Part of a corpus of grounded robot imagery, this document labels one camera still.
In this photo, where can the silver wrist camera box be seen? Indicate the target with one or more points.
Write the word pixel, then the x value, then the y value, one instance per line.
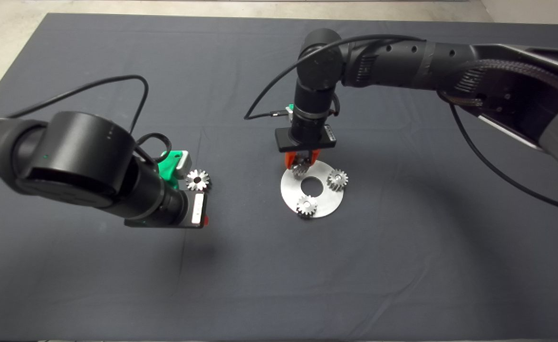
pixel 183 164
pixel 288 113

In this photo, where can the dark grey table cloth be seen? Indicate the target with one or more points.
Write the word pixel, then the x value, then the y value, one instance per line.
pixel 307 266

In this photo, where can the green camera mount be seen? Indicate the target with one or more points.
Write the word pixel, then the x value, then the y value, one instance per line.
pixel 290 108
pixel 167 166

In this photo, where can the green right camera mount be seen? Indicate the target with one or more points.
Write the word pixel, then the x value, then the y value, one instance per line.
pixel 290 108

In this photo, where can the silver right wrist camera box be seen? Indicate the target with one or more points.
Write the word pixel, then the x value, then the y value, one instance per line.
pixel 288 113

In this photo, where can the small steel gear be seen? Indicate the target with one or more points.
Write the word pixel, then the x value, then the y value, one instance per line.
pixel 302 170
pixel 307 205
pixel 337 180

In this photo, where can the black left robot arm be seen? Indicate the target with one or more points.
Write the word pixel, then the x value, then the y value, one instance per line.
pixel 60 156

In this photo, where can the green left camera mount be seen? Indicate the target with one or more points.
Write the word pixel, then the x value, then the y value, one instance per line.
pixel 167 166

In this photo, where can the round metal plate with hole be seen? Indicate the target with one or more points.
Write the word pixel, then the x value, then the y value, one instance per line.
pixel 326 204

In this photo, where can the larger steel gear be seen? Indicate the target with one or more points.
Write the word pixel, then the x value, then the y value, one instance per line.
pixel 205 183

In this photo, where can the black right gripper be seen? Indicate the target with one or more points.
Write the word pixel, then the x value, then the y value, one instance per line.
pixel 281 145

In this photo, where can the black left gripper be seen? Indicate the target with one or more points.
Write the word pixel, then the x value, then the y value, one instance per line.
pixel 198 224

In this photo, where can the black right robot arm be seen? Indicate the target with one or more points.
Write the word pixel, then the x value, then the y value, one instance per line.
pixel 402 64

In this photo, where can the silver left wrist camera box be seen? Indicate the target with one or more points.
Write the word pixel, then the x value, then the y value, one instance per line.
pixel 183 164

